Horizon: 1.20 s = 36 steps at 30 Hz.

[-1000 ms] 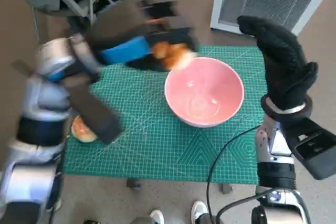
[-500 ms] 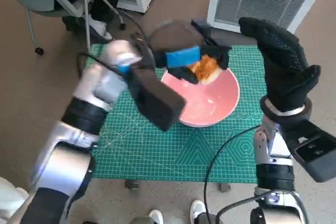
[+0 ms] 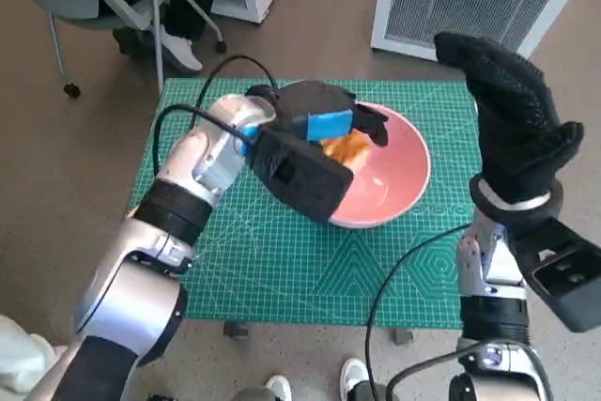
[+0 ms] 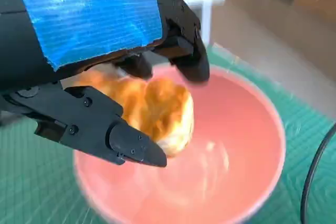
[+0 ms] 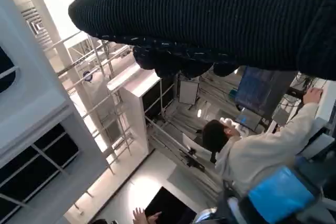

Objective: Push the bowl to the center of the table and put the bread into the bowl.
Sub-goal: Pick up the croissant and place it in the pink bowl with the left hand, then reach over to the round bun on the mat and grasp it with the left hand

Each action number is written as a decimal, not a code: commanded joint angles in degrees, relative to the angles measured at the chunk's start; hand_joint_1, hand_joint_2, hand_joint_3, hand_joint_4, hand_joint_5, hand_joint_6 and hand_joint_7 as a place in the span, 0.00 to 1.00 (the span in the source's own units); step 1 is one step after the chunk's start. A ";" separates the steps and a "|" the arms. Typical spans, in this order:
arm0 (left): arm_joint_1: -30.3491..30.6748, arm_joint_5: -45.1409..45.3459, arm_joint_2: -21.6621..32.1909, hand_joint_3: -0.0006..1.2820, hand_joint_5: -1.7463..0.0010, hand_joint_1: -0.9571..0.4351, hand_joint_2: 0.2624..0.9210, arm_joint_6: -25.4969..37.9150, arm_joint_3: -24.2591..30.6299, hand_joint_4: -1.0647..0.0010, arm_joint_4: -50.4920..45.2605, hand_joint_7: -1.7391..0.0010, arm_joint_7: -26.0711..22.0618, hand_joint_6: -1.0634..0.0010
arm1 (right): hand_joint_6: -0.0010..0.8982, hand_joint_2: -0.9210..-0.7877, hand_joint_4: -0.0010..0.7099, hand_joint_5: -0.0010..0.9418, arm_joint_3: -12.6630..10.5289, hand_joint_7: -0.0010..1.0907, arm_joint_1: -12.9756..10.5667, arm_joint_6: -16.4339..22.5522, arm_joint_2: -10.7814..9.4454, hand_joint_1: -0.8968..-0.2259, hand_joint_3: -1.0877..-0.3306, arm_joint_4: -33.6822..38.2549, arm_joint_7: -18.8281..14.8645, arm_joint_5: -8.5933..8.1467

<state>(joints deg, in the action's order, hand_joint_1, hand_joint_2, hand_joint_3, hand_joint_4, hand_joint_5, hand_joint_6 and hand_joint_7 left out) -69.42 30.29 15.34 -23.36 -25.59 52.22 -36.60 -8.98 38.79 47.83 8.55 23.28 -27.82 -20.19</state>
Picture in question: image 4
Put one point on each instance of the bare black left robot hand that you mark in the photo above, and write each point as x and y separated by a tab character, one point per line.
86	11

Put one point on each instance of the long toasted bread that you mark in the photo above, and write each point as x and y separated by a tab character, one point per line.
162	108

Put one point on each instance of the pink bowl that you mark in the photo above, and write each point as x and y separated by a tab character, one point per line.
223	142

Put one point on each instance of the green cutting mat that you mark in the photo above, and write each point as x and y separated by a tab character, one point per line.
31	182

